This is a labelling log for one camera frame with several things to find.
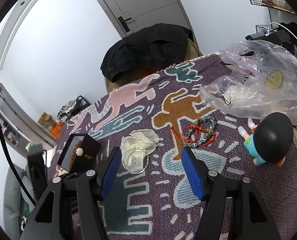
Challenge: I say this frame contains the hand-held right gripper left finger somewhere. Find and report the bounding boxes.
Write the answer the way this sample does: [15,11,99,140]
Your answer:
[20,146,122,240]

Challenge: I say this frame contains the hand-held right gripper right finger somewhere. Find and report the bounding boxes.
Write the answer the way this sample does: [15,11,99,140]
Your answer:
[181,146,281,240]

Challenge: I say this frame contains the black jewelry box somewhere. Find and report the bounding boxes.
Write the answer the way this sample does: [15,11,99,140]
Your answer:
[56,133,101,175]

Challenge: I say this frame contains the silver bangle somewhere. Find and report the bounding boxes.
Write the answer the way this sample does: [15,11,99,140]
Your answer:
[124,149,149,174]

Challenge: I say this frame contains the brown wooden bead bracelet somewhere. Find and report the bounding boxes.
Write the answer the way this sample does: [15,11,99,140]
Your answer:
[70,141,94,162]

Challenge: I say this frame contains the white organza pouch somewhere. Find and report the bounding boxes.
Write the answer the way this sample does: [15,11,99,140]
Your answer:
[121,129,159,174]

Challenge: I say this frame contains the grey ottoman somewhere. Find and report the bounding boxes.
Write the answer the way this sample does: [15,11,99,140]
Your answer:
[3,164,37,233]

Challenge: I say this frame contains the orange box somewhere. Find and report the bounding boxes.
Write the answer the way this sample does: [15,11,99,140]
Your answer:
[51,122,64,138]

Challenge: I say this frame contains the small cardboard boxes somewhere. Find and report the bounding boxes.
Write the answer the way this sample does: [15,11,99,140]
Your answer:
[37,112,56,132]

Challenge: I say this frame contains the open grey side door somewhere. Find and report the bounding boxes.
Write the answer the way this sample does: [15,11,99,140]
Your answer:
[0,83,58,153]

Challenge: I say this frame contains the printed blanket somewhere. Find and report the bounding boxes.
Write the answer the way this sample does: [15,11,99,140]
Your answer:
[18,54,297,240]

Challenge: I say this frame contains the black shoe rack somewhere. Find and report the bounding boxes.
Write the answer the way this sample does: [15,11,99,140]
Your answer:
[57,95,91,123]

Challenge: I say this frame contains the black-haired doll figurine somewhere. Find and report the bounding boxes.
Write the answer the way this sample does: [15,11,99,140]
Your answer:
[238,112,294,167]

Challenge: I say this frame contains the clear plastic bag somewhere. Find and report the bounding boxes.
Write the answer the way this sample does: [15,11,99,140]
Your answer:
[199,40,297,126]

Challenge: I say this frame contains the tan chair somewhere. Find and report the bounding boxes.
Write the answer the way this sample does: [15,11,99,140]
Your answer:
[104,38,204,96]

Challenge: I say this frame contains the black jacket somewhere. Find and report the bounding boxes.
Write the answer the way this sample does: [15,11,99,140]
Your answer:
[100,23,194,83]

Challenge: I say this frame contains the black desk device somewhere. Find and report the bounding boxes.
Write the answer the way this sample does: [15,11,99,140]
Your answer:
[246,29,290,46]

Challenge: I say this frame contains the red string bracelet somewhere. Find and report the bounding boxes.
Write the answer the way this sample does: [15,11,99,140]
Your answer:
[170,123,217,148]

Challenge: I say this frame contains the black cable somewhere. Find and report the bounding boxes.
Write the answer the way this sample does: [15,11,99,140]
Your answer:
[0,102,37,205]

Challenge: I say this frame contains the grey blue bead bracelet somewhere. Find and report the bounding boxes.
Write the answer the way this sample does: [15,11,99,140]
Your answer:
[183,117,217,147]

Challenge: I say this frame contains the black door handle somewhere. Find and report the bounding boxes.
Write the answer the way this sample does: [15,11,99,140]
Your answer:
[117,16,133,33]

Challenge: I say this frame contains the small black wire basket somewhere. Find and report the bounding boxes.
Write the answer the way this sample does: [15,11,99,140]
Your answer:
[256,24,274,34]

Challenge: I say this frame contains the white cable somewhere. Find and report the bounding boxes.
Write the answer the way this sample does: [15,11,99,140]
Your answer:
[269,22,297,56]

